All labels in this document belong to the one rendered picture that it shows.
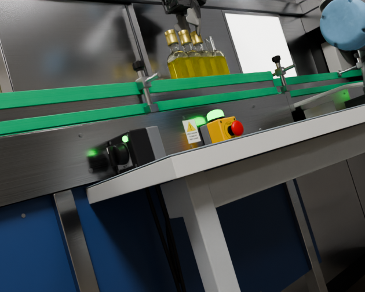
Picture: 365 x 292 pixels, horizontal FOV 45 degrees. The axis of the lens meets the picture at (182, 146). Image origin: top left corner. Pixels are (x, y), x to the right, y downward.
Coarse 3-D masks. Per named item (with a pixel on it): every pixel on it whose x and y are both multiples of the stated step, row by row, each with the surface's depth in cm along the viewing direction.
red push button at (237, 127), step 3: (234, 123) 108; (237, 123) 109; (240, 123) 110; (231, 126) 109; (234, 126) 108; (237, 126) 109; (240, 126) 109; (231, 129) 110; (234, 129) 108; (237, 129) 108; (240, 129) 109; (243, 129) 110; (231, 132) 110; (234, 132) 108; (237, 132) 108; (240, 132) 109; (237, 135) 109; (240, 135) 109
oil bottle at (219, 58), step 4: (212, 52) 148; (216, 52) 148; (220, 52) 149; (216, 56) 147; (220, 56) 148; (224, 56) 150; (216, 60) 147; (220, 60) 148; (224, 60) 149; (216, 64) 147; (220, 64) 147; (224, 64) 149; (220, 68) 147; (224, 68) 148; (220, 72) 146; (224, 72) 148; (228, 72) 149
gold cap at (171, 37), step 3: (168, 30) 137; (171, 30) 137; (174, 30) 138; (165, 33) 138; (168, 33) 137; (171, 33) 137; (174, 33) 138; (168, 36) 137; (171, 36) 137; (174, 36) 137; (168, 39) 137; (171, 39) 137; (174, 39) 137; (177, 39) 138; (168, 42) 138; (171, 42) 137; (174, 42) 137; (168, 45) 138
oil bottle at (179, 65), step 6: (174, 54) 135; (180, 54) 135; (186, 54) 137; (168, 60) 137; (174, 60) 135; (180, 60) 135; (186, 60) 136; (168, 66) 138; (174, 66) 136; (180, 66) 134; (186, 66) 136; (174, 72) 136; (180, 72) 134; (186, 72) 135; (192, 72) 137; (174, 78) 137
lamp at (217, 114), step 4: (212, 112) 112; (216, 112) 112; (220, 112) 112; (208, 116) 113; (212, 116) 112; (216, 116) 112; (220, 116) 112; (224, 116) 113; (208, 120) 114; (212, 120) 112
